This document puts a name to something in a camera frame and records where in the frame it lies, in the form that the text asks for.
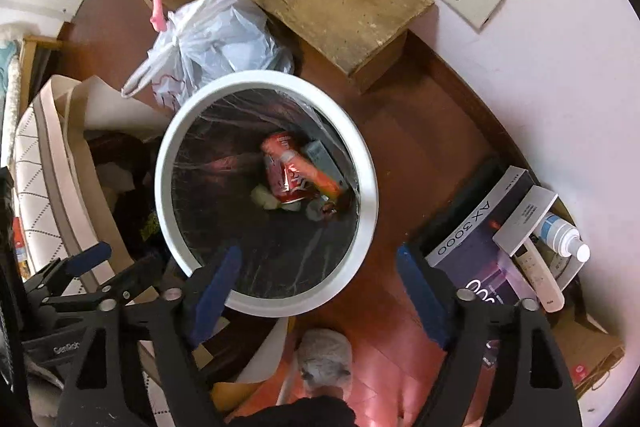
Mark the slim white box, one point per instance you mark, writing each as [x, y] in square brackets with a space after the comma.
[525, 219]

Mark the white plastic bag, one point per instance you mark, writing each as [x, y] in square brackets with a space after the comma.
[220, 37]

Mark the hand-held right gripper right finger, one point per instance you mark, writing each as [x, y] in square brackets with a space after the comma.
[420, 292]

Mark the white bottle with blue label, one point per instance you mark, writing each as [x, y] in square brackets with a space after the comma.
[560, 234]

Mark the small red wrapper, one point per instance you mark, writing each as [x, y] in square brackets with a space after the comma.
[327, 208]

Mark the white round trash bin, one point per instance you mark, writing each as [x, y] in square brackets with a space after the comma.
[265, 79]

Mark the blue and white milk carton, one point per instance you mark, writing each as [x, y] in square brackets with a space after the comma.
[322, 157]

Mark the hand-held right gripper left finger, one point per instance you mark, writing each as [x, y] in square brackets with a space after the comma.
[220, 292]

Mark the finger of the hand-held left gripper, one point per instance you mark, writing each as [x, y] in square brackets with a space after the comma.
[87, 256]
[132, 282]

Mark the white remote control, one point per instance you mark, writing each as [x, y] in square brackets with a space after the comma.
[540, 279]

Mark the crushed red soda can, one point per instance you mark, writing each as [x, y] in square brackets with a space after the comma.
[290, 172]

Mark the brown paper bag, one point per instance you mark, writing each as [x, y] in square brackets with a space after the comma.
[590, 352]

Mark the dark purple router box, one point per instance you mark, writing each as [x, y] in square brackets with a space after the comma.
[475, 237]

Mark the grey fluffy slipper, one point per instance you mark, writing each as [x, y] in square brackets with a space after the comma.
[325, 357]

